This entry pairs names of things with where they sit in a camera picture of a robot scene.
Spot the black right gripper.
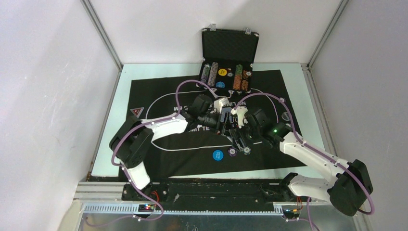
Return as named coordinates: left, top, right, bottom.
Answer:
left=229, top=119, right=262, bottom=151

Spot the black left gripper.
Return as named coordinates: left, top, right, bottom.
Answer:
left=198, top=110, right=231, bottom=137

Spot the blue yellow chip bottom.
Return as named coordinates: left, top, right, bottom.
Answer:
left=243, top=147, right=252, bottom=155

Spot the purple chip bottom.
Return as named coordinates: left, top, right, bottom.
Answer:
left=228, top=148, right=237, bottom=157

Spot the blue round button chip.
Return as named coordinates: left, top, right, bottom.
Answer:
left=212, top=150, right=224, bottom=161

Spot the red triangular all-in marker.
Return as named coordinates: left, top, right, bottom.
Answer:
left=130, top=107, right=144, bottom=118

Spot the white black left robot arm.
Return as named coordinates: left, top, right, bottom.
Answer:
left=109, top=94, right=229, bottom=201

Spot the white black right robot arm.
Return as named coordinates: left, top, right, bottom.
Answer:
left=231, top=106, right=373, bottom=217

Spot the blue button in case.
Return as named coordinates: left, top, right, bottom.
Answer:
left=216, top=81, right=225, bottom=89

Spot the black poker felt mat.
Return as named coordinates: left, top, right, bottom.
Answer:
left=127, top=70, right=305, bottom=180

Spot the pink grey chip row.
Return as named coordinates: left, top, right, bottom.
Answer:
left=207, top=62, right=219, bottom=87

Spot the purple chip row in case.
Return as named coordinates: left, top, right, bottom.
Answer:
left=200, top=64, right=211, bottom=85

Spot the yellow button in case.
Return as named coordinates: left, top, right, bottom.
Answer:
left=218, top=68, right=228, bottom=76

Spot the green orange chip row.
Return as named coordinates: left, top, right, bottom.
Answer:
left=233, top=64, right=243, bottom=90

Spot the brown chip row in case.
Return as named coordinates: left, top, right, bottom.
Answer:
left=241, top=70, right=252, bottom=92

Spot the black aluminium chip case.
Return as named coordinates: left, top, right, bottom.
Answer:
left=198, top=24, right=260, bottom=94

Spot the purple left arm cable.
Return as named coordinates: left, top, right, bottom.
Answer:
left=111, top=79, right=220, bottom=222

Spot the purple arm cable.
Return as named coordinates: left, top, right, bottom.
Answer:
left=236, top=92, right=376, bottom=231
left=111, top=79, right=220, bottom=222

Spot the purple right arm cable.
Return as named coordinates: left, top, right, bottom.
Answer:
left=236, top=92, right=376, bottom=231

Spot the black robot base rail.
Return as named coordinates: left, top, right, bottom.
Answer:
left=121, top=178, right=307, bottom=212

